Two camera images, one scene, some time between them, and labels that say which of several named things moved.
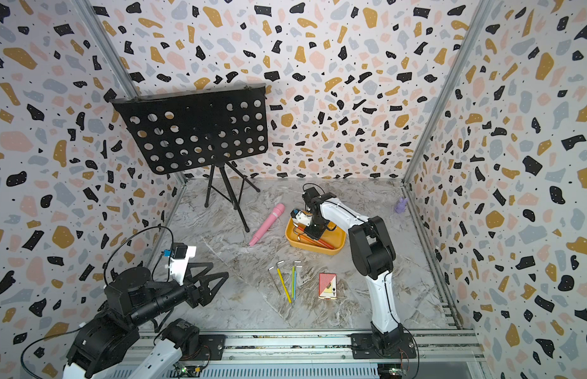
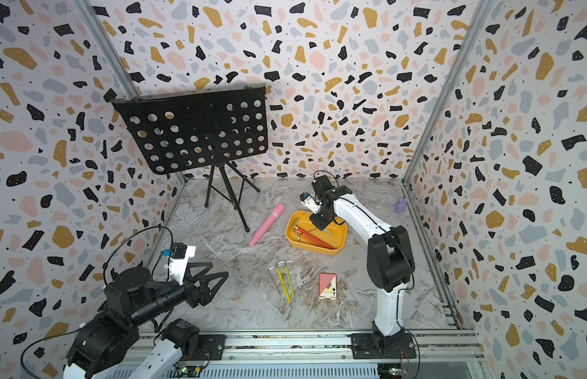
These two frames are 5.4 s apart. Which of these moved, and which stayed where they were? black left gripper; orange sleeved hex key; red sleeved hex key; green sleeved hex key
Moved: green sleeved hex key
Stayed: orange sleeved hex key; black left gripper; red sleeved hex key
